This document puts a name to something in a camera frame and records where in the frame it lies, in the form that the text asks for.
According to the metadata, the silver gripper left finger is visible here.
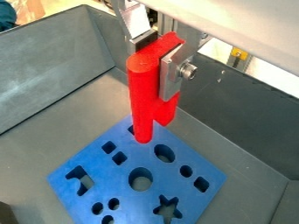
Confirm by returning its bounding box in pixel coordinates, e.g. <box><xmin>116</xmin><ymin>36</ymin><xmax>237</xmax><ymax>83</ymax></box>
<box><xmin>110</xmin><ymin>0</ymin><xmax>157</xmax><ymax>54</ymax></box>

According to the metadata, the red square-circle peg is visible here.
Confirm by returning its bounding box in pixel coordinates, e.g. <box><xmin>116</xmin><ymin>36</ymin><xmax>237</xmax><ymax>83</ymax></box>
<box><xmin>125</xmin><ymin>31</ymin><xmax>184</xmax><ymax>144</ymax></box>

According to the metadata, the blue shape-sorting board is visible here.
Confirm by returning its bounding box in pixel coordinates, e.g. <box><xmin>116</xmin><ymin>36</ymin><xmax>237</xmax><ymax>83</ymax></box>
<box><xmin>48</xmin><ymin>117</ymin><xmax>227</xmax><ymax>224</ymax></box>

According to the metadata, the grey bin tray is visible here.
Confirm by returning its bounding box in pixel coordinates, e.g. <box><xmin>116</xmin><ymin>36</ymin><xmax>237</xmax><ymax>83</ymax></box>
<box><xmin>0</xmin><ymin>6</ymin><xmax>299</xmax><ymax>224</ymax></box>

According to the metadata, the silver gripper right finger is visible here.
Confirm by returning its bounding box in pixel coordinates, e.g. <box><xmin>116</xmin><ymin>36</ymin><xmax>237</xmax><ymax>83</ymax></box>
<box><xmin>158</xmin><ymin>44</ymin><xmax>197</xmax><ymax>102</ymax></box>

